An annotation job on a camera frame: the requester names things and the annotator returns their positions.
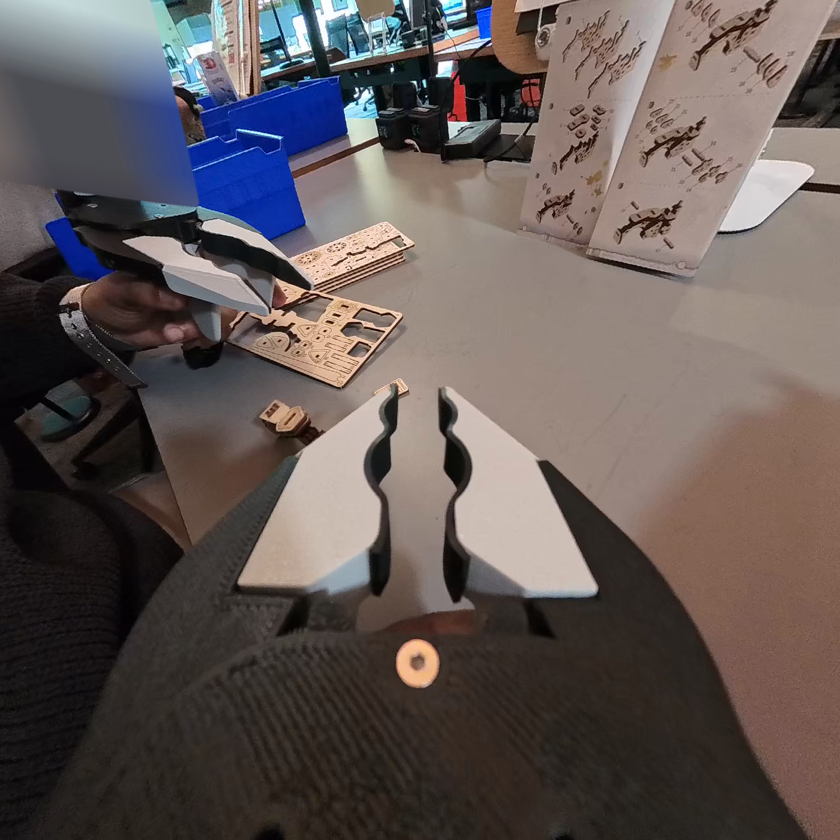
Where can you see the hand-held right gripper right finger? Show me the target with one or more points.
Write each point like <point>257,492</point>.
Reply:
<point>518,518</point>

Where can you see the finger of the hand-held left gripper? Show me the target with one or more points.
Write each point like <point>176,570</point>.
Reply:
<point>243,231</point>
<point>210,282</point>

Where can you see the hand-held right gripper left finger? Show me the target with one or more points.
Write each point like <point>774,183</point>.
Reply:
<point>315,518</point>

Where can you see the partly built wooden model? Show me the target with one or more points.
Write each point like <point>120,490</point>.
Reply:
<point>289,420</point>

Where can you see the cut-out wooden puzzle sheet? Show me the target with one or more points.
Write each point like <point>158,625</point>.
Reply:
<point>341,358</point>

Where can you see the small slotted wooden piece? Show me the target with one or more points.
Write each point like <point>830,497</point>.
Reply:
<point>394,387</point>

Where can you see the grey desk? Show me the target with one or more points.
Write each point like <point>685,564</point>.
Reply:
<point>525,367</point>

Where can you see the background wooden desk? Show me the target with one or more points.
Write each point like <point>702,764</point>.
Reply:
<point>407,52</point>

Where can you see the person's left hand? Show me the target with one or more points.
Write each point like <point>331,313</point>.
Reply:
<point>131,312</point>

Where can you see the stack of wooden puzzle sheets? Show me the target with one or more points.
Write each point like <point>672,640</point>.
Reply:
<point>354,253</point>

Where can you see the acrylic leaflet display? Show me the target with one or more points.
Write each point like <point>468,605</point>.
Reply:
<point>216,79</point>

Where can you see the black battery charger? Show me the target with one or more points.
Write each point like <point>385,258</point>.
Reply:
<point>428,128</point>
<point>394,131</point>

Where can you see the small blue bin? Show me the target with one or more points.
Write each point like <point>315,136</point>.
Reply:
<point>484,23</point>

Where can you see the folded assembly instruction sheet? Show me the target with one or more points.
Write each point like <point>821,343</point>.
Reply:
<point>656,164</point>

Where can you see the white stand base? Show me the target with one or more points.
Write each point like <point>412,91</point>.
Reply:
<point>768,190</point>

